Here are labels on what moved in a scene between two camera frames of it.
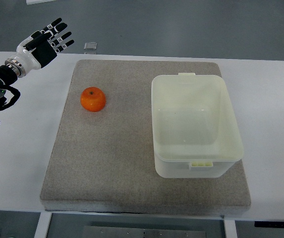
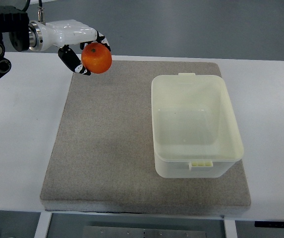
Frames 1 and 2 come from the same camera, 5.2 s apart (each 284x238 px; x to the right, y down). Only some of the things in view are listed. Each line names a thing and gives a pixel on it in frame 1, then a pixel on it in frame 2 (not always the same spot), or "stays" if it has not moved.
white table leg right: (230, 228) stays
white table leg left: (41, 228) stays
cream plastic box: (196, 133) stays
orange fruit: (92, 99) -> (96, 57)
